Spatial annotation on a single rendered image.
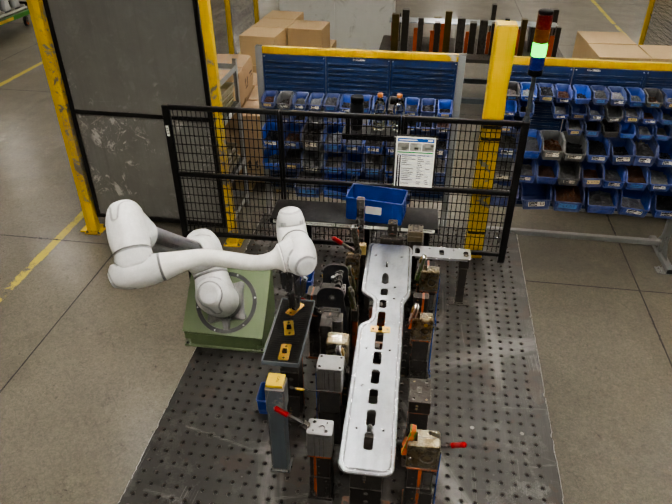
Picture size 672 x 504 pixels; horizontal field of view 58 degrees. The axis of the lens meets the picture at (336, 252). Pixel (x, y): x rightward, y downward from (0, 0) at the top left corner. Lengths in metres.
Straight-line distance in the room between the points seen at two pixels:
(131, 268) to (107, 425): 1.70
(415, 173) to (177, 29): 1.98
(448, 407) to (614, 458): 1.23
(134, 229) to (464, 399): 1.54
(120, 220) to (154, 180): 2.75
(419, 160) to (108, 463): 2.28
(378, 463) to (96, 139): 3.62
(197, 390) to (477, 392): 1.23
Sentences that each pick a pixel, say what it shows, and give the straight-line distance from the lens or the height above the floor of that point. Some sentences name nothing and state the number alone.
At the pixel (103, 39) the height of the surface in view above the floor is 1.59.
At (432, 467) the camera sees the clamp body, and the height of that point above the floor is 0.96.
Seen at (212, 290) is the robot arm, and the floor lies 1.11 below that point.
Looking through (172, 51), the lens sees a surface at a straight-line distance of 4.48.
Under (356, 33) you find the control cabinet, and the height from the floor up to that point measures 0.48.
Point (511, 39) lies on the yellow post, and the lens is 3.12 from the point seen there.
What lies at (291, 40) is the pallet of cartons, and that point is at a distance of 7.04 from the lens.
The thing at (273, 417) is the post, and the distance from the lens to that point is 2.26.
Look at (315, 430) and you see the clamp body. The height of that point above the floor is 1.06.
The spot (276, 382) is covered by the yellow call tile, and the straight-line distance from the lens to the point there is 2.14.
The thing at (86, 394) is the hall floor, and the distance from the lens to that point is 3.97.
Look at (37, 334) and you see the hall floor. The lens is 4.52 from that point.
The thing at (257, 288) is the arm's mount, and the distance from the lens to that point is 2.89.
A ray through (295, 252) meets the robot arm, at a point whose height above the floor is 1.57.
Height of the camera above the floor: 2.69
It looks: 34 degrees down
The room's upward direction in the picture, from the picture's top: straight up
